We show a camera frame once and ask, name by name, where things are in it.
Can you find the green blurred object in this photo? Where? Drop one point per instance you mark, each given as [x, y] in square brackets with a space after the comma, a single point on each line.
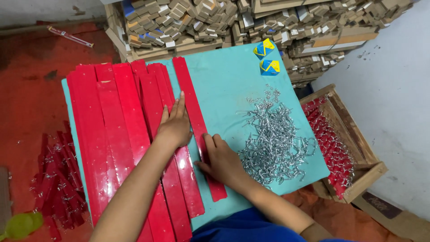
[22, 225]

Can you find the heap of hooked red strips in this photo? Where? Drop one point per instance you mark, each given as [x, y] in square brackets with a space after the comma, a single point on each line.
[62, 181]

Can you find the brown flat board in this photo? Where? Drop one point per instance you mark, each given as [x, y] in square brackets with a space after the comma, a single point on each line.
[4, 198]

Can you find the hooked red strips in crate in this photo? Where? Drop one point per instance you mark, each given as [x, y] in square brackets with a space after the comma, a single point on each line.
[331, 148]

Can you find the single red plastic strip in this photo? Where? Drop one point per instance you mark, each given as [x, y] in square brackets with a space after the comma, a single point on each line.
[191, 100]

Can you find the person's right hand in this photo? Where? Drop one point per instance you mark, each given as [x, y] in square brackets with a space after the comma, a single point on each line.
[225, 164]

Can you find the blue yellow cardboard box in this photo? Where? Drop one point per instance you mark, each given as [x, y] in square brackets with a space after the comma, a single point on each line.
[263, 49]
[269, 67]

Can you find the wooden crate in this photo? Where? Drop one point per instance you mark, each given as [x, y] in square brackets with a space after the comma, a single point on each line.
[364, 174]

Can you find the person's blue clothing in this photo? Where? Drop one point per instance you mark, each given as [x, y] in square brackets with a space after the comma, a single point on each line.
[248, 228]

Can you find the orange brown paper sheet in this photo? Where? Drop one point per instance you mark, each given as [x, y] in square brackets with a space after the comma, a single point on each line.
[336, 215]

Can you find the teal work board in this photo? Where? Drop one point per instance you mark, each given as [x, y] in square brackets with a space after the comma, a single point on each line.
[225, 84]

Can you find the person's left hand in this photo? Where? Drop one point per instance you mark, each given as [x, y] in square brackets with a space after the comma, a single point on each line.
[174, 129]

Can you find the pile of silver metal hooks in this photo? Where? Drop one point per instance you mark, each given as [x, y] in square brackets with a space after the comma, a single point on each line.
[272, 141]

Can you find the pile of red strips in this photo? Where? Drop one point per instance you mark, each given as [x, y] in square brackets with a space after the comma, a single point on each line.
[114, 117]

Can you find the stack of cardboard pieces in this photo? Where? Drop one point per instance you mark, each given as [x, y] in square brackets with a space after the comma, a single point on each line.
[208, 23]

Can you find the brown cardboard sheet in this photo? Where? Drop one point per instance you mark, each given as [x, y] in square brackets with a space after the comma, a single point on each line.
[396, 218]

